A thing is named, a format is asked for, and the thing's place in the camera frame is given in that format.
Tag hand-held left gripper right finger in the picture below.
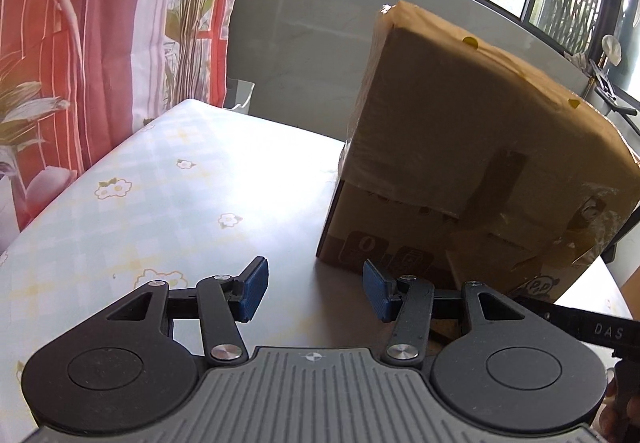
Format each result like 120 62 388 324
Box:
362 259 551 366

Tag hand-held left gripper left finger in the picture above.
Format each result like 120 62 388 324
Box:
85 257 269 365

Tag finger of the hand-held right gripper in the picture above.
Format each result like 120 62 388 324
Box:
514 294 585 340

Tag cardboard box with plastic liner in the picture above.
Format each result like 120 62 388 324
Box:
316 0 640 306

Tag person's right hand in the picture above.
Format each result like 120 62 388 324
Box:
597 370 640 443

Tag wooden board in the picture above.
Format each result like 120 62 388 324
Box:
619 267 640 320

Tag floral tablecloth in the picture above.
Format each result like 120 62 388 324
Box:
0 98 635 426

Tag white plastic bin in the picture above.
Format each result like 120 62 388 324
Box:
225 78 256 116

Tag black exercise bike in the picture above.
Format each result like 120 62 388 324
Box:
567 52 640 118

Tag white hanging cloth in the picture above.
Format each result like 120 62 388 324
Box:
601 35 624 67

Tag printed pink curtain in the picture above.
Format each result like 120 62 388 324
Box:
0 0 252 256

